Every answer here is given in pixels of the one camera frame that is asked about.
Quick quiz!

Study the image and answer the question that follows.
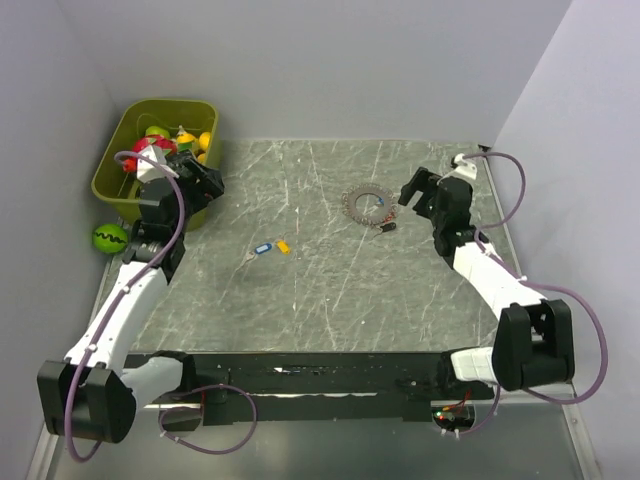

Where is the black key fob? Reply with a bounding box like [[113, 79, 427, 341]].
[[377, 222, 397, 234]]

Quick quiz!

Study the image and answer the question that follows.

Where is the blue tag key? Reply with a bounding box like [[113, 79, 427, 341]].
[[244, 243, 272, 262]]

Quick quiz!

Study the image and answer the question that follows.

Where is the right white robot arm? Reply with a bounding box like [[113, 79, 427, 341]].
[[398, 167, 575, 399]]

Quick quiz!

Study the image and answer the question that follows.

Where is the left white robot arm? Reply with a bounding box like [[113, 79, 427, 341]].
[[37, 151, 225, 462]]

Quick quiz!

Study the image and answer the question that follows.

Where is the yellow lemon toy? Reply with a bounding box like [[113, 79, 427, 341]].
[[198, 132, 212, 152]]

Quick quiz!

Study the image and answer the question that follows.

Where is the olive green plastic bin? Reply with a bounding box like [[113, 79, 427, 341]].
[[91, 99, 221, 224]]

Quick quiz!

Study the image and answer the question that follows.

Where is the yellow tag key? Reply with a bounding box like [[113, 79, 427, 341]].
[[275, 239, 291, 255]]

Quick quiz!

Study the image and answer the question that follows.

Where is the green watermelon ball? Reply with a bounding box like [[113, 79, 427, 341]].
[[92, 224, 129, 254]]

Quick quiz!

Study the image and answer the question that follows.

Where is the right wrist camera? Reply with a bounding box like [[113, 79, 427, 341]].
[[450, 154, 478, 182]]

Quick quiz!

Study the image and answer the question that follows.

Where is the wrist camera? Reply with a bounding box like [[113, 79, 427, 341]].
[[450, 154, 478, 182], [122, 150, 177, 183]]

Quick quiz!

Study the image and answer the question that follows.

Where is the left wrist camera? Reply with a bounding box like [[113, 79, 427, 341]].
[[122, 150, 177, 183]]

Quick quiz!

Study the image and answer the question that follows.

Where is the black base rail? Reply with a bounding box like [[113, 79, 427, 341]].
[[155, 352, 494, 426]]

